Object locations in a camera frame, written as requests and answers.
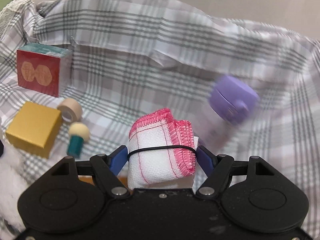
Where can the grey plaid tablecloth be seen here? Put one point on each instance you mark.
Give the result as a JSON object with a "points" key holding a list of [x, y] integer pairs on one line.
{"points": [[133, 57]]}

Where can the pink-edged white cloth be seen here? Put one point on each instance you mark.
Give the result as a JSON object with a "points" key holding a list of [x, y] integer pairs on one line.
{"points": [[161, 152]]}

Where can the purple-lid cartoon bottle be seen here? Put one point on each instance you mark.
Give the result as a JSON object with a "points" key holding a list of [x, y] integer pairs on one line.
{"points": [[230, 104]]}

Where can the green white plush toy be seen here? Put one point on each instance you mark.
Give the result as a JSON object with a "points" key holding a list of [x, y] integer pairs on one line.
{"points": [[12, 186]]}

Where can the beige tape roll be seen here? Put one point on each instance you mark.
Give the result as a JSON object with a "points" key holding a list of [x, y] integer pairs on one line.
{"points": [[71, 110]]}

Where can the red green carton box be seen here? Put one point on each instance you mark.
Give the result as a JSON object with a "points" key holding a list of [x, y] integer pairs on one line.
{"points": [[43, 68]]}

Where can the yellow cardboard box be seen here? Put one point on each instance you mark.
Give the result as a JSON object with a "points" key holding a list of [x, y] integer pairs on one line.
{"points": [[34, 129]]}

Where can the cream teal mushroom sponge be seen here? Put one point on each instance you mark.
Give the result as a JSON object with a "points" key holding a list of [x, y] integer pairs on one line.
{"points": [[79, 134]]}

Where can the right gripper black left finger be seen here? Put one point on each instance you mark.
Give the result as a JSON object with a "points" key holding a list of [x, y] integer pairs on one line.
{"points": [[105, 170]]}

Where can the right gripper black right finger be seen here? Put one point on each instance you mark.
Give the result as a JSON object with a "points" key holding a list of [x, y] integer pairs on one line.
{"points": [[217, 169]]}

